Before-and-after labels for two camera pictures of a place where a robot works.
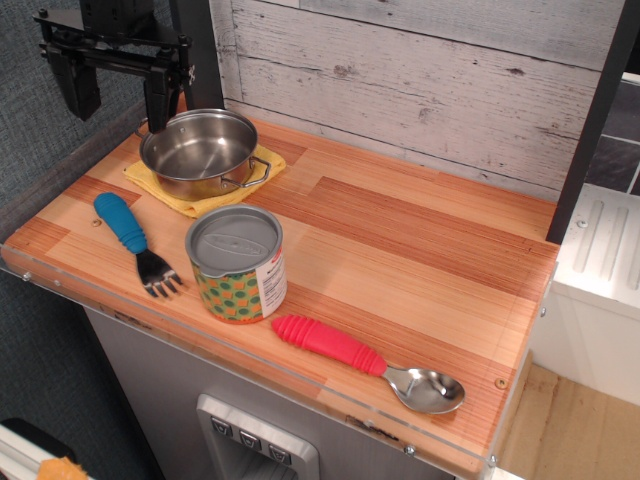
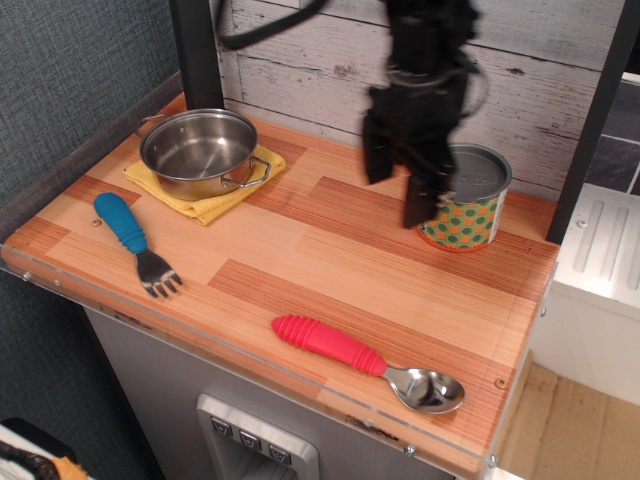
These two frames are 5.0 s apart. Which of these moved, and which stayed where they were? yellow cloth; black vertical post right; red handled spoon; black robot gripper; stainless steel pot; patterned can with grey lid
Moved: black robot gripper; patterned can with grey lid
Stayed: red handled spoon; black vertical post right; stainless steel pot; yellow cloth
